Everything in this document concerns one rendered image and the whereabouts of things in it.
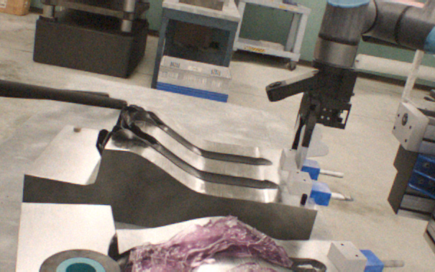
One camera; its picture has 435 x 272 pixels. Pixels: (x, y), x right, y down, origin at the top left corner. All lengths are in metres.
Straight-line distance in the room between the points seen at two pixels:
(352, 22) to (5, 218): 0.68
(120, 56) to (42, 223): 4.25
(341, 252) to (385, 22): 0.44
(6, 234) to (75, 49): 4.17
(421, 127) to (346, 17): 0.48
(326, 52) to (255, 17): 6.48
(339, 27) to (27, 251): 0.63
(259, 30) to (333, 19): 6.51
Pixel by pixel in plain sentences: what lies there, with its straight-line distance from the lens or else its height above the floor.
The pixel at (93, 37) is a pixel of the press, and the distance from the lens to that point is 4.88.
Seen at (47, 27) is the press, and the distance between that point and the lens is 4.99.
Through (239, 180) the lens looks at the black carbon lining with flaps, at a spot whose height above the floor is 0.88.
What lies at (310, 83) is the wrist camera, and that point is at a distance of 0.96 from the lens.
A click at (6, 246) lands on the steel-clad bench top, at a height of 0.80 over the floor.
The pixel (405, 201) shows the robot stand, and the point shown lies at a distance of 1.39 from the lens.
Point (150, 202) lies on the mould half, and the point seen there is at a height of 0.85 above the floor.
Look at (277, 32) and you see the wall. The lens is 7.47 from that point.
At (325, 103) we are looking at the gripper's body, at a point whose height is 1.04.
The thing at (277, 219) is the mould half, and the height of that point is 0.86.
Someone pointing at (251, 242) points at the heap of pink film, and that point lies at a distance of 0.69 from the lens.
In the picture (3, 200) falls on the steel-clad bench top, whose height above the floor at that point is 0.80.
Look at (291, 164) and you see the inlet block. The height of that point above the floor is 0.90.
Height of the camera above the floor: 1.25
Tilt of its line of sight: 19 degrees down
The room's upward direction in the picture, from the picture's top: 12 degrees clockwise
